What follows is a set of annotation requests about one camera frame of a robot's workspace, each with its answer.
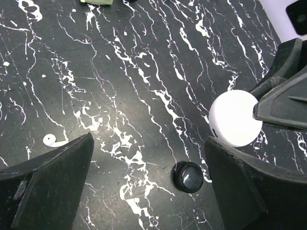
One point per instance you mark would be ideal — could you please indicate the green white cardboard box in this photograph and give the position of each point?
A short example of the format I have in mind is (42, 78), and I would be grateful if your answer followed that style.
(98, 2)

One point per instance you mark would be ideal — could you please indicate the black round earbud case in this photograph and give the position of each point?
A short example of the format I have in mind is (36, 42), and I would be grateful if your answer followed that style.
(188, 177)

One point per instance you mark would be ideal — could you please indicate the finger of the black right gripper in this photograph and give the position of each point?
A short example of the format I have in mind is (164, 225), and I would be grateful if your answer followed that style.
(284, 106)
(291, 57)

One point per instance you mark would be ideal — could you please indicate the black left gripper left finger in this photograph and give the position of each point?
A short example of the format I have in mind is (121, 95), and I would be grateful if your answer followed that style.
(43, 193)

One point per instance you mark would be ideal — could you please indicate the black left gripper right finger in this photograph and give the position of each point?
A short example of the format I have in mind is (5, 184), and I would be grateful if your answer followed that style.
(255, 195)

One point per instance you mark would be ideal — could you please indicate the white earbud charging case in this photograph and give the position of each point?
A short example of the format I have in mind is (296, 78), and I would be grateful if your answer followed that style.
(231, 118)

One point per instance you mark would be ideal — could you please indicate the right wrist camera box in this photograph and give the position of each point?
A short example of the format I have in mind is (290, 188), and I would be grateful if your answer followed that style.
(297, 13)

